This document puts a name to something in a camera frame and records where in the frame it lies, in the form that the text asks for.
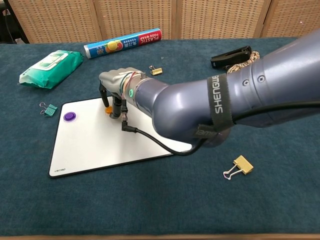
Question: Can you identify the white magnetic board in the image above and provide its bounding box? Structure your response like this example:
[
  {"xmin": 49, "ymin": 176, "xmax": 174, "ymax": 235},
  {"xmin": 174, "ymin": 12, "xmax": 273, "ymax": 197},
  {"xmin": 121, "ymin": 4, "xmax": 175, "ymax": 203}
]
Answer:
[{"xmin": 47, "ymin": 96, "xmax": 193, "ymax": 179}]

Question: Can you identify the wicker folding screen panel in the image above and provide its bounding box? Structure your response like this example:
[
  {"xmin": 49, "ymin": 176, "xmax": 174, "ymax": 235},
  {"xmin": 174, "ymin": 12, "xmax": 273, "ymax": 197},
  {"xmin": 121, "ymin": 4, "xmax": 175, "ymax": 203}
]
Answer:
[
  {"xmin": 7, "ymin": 0, "xmax": 103, "ymax": 45},
  {"xmin": 93, "ymin": 0, "xmax": 180, "ymax": 41},
  {"xmin": 259, "ymin": 0, "xmax": 320, "ymax": 39},
  {"xmin": 176, "ymin": 0, "xmax": 272, "ymax": 40}
]

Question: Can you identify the large gold binder clip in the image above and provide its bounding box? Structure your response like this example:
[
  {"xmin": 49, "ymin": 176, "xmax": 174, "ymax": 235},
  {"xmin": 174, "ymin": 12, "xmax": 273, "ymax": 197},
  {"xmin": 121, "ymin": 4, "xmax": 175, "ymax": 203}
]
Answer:
[{"xmin": 222, "ymin": 154, "xmax": 255, "ymax": 181}]

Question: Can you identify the small gold binder clip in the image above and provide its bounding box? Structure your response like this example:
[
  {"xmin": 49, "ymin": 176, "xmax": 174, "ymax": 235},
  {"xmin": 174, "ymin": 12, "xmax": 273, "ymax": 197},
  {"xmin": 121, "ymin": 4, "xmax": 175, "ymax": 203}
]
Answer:
[{"xmin": 149, "ymin": 65, "xmax": 164, "ymax": 76}]

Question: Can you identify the black stapler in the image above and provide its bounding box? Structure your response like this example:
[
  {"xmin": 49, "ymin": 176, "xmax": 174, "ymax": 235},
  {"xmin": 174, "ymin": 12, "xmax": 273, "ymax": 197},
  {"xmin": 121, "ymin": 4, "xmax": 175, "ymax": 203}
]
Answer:
[{"xmin": 210, "ymin": 45, "xmax": 252, "ymax": 69}]

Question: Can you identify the blue plastic food wrap roll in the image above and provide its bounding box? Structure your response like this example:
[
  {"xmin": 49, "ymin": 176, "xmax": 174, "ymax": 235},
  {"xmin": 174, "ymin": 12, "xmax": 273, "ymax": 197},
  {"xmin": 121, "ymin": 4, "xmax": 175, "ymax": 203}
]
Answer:
[{"xmin": 83, "ymin": 27, "xmax": 164, "ymax": 60}]

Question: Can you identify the dark blue table mat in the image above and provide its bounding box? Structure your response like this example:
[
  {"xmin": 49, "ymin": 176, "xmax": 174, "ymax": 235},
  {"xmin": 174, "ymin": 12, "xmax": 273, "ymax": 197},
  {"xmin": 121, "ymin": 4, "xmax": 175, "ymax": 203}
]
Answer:
[{"xmin": 0, "ymin": 37, "xmax": 320, "ymax": 237}]

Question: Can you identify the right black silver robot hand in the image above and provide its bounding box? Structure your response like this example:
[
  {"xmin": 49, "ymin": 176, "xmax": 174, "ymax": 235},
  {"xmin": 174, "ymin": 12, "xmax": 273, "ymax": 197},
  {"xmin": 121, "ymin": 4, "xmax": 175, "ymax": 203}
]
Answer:
[{"xmin": 98, "ymin": 67, "xmax": 141, "ymax": 120}]

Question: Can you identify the green wet wipes pack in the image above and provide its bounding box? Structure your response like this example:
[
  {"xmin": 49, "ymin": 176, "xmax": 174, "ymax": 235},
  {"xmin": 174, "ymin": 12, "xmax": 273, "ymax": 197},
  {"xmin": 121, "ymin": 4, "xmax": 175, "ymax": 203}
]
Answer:
[{"xmin": 18, "ymin": 49, "xmax": 84, "ymax": 90}]

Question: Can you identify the braided beige rope bundle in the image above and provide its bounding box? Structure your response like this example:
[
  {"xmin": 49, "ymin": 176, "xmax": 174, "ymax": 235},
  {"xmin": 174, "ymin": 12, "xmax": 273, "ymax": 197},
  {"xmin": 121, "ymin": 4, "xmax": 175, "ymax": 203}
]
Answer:
[{"xmin": 226, "ymin": 51, "xmax": 261, "ymax": 75}]

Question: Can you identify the green binder clip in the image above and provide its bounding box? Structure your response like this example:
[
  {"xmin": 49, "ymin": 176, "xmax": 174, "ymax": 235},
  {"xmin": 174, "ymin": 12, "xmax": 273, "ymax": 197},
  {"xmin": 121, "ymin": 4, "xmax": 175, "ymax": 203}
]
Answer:
[{"xmin": 39, "ymin": 101, "xmax": 59, "ymax": 117}]

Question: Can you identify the purple round magnet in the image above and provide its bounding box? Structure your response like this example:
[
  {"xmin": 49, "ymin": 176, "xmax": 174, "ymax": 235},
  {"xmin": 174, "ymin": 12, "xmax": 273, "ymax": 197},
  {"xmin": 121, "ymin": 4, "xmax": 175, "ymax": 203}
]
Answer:
[{"xmin": 63, "ymin": 111, "xmax": 78, "ymax": 122}]

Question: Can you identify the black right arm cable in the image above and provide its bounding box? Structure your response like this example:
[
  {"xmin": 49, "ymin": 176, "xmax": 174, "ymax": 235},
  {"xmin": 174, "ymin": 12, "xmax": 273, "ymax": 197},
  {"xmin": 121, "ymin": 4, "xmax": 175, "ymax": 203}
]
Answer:
[{"xmin": 121, "ymin": 98, "xmax": 320, "ymax": 157}]

